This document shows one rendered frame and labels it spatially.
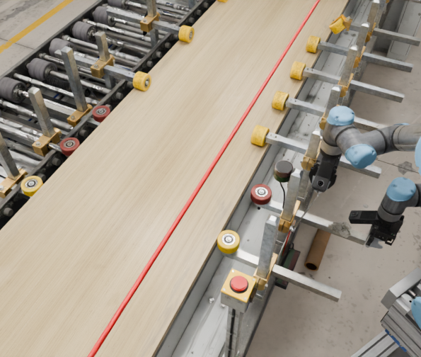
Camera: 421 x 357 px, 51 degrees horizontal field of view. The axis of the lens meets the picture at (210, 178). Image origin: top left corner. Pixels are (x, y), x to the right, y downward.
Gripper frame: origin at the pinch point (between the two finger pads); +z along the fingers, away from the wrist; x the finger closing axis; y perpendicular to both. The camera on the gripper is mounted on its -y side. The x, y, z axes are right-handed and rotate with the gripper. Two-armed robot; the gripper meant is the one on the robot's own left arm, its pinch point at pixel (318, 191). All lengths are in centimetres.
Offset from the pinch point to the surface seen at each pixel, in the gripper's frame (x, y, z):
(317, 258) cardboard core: -8, 34, 93
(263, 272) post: 7.2, -31.5, 12.0
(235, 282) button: 9, -56, -23
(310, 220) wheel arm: -0.8, -2.1, 14.6
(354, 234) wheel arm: -16.9, -1.0, 14.6
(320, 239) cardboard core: -6, 47, 93
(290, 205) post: 7.3, -6.5, 4.3
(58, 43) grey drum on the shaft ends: 160, 52, 15
